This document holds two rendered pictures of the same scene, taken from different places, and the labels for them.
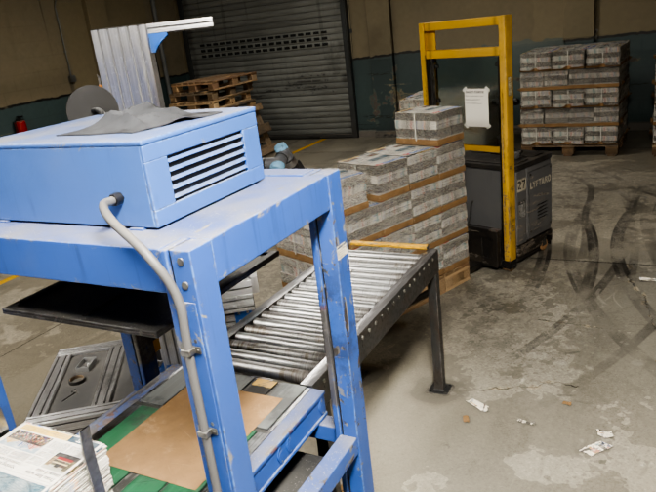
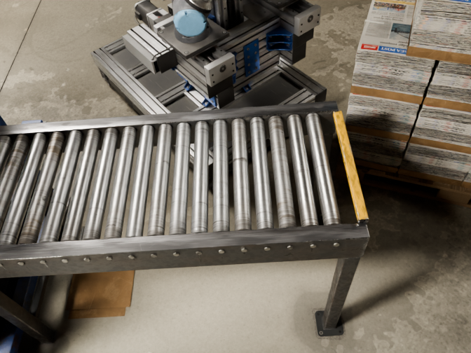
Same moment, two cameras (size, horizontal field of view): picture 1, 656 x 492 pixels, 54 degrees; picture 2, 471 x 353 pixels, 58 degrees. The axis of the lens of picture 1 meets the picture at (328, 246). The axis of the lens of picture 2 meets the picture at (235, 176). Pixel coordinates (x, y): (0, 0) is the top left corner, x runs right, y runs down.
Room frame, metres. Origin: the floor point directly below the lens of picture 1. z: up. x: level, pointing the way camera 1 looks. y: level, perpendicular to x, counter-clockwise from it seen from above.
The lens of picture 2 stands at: (2.53, -0.89, 1.87)
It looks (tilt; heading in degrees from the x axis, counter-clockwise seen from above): 53 degrees down; 65
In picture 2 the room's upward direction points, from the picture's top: 7 degrees counter-clockwise
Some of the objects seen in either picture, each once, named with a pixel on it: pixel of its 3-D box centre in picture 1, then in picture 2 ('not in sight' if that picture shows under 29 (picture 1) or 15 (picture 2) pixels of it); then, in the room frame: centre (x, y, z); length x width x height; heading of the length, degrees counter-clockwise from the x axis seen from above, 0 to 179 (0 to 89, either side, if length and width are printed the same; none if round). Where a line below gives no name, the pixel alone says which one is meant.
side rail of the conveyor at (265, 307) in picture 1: (282, 304); (152, 130); (2.75, 0.24, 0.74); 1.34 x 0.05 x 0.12; 151
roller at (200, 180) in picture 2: (348, 285); (200, 175); (2.79, -0.07, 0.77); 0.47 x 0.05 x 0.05; 61
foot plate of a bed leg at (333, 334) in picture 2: (440, 388); (329, 322); (3.06, -0.51, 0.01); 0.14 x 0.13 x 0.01; 61
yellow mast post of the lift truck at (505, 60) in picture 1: (506, 144); not in sight; (4.57, -1.35, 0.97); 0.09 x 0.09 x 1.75; 40
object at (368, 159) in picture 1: (371, 159); not in sight; (4.16, -0.35, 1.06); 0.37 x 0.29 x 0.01; 40
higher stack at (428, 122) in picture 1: (432, 198); not in sight; (4.55, -0.80, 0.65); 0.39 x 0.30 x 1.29; 40
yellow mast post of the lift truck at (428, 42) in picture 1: (433, 140); not in sight; (5.08, -0.93, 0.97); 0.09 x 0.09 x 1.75; 40
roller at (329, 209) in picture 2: (381, 256); (322, 167); (3.13, -0.27, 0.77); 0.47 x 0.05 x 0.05; 61
